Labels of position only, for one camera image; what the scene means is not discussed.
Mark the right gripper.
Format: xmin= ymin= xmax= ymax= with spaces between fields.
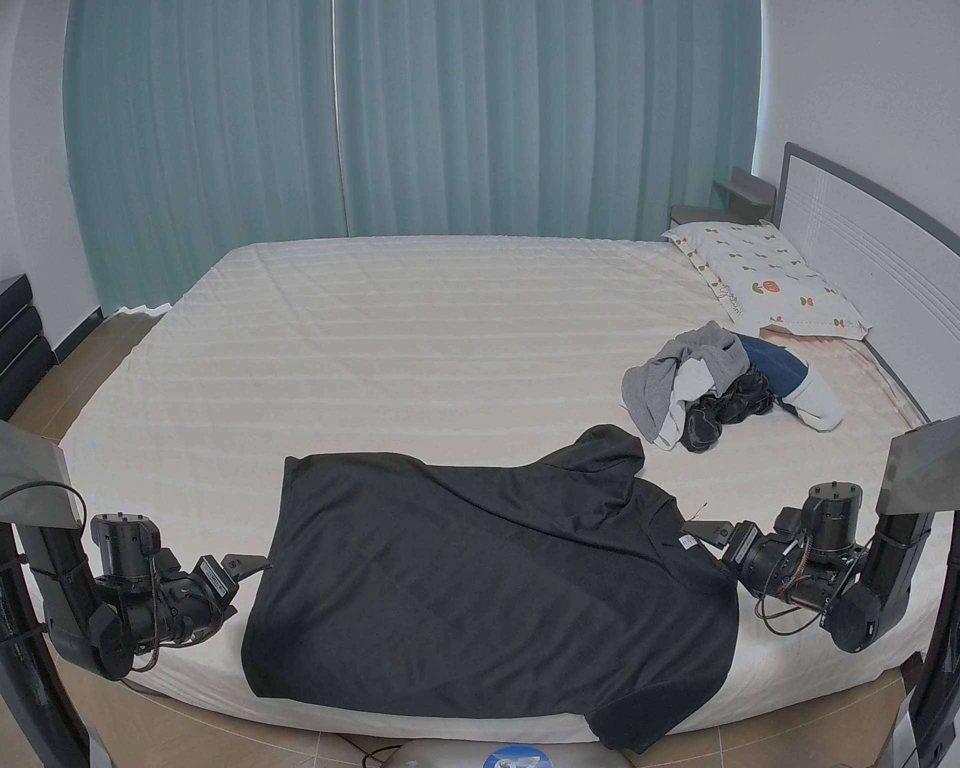
xmin=680 ymin=518 xmax=783 ymax=596

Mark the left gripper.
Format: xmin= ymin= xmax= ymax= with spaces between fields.
xmin=182 ymin=553 xmax=273 ymax=624

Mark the black T-shirt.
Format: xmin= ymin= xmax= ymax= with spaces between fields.
xmin=240 ymin=423 xmax=740 ymax=755

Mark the pile of clothes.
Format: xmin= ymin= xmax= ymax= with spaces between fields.
xmin=621 ymin=318 xmax=845 ymax=455

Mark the bed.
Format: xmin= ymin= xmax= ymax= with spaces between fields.
xmin=56 ymin=141 xmax=960 ymax=740

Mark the white printed pillow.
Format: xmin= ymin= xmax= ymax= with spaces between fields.
xmin=661 ymin=220 xmax=873 ymax=342

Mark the black chest of drawers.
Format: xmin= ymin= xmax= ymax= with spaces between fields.
xmin=0 ymin=273 xmax=58 ymax=423

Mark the grey bedside table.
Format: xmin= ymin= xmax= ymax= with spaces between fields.
xmin=669 ymin=166 xmax=778 ymax=227

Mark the blue-green curtain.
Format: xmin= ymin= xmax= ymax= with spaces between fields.
xmin=333 ymin=0 xmax=762 ymax=243
xmin=62 ymin=0 xmax=348 ymax=316

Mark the black cable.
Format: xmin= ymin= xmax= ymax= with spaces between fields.
xmin=339 ymin=736 xmax=406 ymax=760

